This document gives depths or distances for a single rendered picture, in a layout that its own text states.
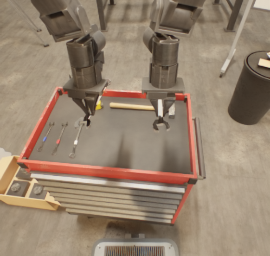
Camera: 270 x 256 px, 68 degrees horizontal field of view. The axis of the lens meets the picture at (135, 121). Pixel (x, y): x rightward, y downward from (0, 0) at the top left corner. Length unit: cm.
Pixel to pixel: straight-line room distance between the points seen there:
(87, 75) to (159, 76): 17
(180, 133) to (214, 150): 113
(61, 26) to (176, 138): 67
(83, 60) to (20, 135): 196
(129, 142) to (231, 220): 117
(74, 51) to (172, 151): 60
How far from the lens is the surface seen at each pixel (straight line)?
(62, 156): 94
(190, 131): 93
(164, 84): 47
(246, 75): 203
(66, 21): 47
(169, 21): 43
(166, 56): 44
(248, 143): 224
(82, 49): 48
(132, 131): 95
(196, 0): 42
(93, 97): 52
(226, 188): 192
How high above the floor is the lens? 167
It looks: 51 degrees down
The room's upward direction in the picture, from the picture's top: 3 degrees counter-clockwise
